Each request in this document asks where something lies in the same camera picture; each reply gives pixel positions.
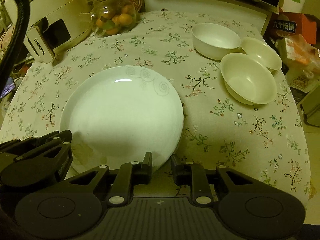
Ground floral tablecloth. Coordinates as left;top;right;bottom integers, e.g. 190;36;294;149
1;11;311;203

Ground cream bowl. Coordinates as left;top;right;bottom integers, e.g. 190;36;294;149
220;53;277;105
241;37;283;72

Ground white plate with swirls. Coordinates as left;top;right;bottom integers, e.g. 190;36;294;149
60;66;183;173

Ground large white bowl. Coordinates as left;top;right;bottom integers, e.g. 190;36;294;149
191;23;241;61

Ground orange carton box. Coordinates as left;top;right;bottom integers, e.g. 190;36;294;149
268;12;319;45

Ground small phone screen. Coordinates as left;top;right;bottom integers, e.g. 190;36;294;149
1;77;16;99

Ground plastic bag with orange packs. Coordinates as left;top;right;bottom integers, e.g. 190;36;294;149
277;34;319;74

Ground black cable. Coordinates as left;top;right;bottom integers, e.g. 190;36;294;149
0;0;31;93

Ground snack box with logo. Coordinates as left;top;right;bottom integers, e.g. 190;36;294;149
285;68;319;104

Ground glass jar of small oranges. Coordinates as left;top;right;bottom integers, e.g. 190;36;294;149
91;0;140;37

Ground white Changhong air fryer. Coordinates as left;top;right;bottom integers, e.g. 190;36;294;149
3;0;92;65

